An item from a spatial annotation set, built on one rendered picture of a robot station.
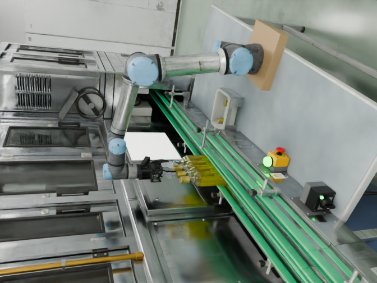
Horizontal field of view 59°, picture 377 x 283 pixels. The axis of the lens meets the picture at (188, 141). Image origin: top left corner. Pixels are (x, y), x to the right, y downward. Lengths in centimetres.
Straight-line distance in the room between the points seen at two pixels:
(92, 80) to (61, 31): 274
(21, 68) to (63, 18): 277
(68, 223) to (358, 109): 123
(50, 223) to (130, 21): 402
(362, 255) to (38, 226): 122
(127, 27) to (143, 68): 387
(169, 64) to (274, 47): 49
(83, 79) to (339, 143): 175
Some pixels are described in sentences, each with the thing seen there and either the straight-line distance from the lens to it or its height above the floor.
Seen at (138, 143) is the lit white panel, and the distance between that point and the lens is 217.
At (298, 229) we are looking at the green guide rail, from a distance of 123.
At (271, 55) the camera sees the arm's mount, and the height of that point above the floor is 80.
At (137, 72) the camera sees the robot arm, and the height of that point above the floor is 140.
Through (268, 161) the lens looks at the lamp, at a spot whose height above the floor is 85.
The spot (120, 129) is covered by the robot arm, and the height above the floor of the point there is 143.
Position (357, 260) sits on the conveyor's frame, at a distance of 118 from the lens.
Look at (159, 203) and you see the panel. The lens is 162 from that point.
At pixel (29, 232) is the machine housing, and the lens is 154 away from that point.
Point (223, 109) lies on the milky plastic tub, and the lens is 201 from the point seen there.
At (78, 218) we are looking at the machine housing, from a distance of 158.
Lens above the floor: 169
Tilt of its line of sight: 21 degrees down
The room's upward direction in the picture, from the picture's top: 90 degrees counter-clockwise
